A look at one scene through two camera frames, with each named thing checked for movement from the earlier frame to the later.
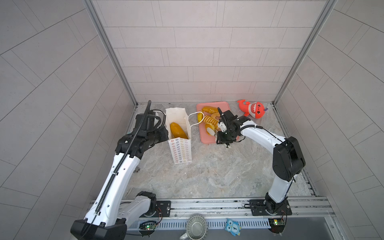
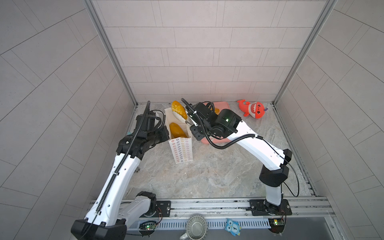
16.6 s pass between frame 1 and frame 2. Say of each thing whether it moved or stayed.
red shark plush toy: stayed
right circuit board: stayed
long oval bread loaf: stayed
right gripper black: moved
